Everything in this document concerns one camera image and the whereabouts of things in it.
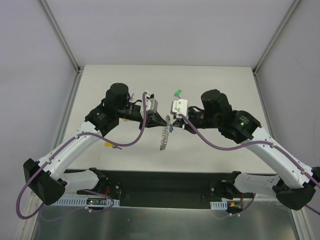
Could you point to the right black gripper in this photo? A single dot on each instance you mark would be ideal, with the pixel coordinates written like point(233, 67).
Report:
point(182, 122)

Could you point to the left aluminium frame post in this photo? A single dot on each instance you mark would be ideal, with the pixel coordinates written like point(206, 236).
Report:
point(59, 34)

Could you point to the key with yellow tag lower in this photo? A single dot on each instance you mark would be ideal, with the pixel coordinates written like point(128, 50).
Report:
point(108, 144)

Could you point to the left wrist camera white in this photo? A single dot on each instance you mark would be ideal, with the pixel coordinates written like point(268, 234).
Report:
point(149, 104)

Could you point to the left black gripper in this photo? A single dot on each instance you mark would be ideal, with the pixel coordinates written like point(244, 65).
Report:
point(147, 120)

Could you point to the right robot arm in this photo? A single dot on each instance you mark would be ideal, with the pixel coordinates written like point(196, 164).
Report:
point(294, 183)

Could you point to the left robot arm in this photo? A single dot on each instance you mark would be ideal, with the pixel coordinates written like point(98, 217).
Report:
point(47, 178)

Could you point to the aluminium frame post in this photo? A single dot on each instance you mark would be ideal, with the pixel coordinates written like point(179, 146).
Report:
point(59, 34)
point(295, 4)

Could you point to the key with green tag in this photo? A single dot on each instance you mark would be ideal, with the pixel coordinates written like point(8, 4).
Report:
point(177, 93)

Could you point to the key with solid blue tag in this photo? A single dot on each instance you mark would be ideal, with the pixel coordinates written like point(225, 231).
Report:
point(170, 128)

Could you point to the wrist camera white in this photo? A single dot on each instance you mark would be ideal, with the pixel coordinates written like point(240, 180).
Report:
point(179, 107)
point(149, 104)

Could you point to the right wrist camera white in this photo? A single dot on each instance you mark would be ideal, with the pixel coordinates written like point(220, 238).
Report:
point(179, 107)

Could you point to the right aluminium frame post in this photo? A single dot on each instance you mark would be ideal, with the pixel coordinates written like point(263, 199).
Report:
point(295, 4)

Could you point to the metal disc keyring holder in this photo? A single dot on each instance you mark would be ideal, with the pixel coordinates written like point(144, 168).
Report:
point(165, 134)

